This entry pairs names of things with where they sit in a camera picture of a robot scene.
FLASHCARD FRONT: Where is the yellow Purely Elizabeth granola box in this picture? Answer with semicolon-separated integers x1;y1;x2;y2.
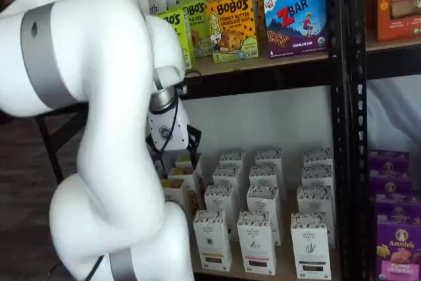
174;153;202;170
167;165;200;185
160;178;202;221

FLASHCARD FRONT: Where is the blue ZBar box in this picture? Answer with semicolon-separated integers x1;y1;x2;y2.
262;0;329;60

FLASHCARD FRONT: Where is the white box blue strip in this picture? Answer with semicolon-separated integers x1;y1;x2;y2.
295;184;335;249
290;211;333;281
302;148;334;168
301;164;335;192

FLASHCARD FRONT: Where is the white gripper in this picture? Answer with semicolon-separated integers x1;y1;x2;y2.
145;98;203;165

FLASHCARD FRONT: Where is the black metal shelf upright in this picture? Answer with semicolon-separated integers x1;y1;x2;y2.
347;0;371;281
323;0;350;281

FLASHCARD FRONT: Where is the black stand frame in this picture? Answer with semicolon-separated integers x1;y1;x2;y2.
34;103;89;185

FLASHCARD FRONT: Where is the orange snack box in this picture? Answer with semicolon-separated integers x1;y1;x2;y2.
376;0;421;43

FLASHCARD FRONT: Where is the white plastic sheet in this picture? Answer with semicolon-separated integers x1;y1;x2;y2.
366;75;421;155

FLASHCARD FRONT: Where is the black metal shelf beam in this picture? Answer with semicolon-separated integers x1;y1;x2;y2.
179;63;334;101
366;49;421;80

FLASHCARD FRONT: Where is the white box pink strip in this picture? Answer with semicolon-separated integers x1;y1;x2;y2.
248;163;286;196
245;184;284;246
255;147;284;168
235;210;278;276

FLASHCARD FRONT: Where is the purple Annie's box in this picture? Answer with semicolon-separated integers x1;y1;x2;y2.
374;200;421;229
376;222;421;281
367;149;411;182
368;175;415;206

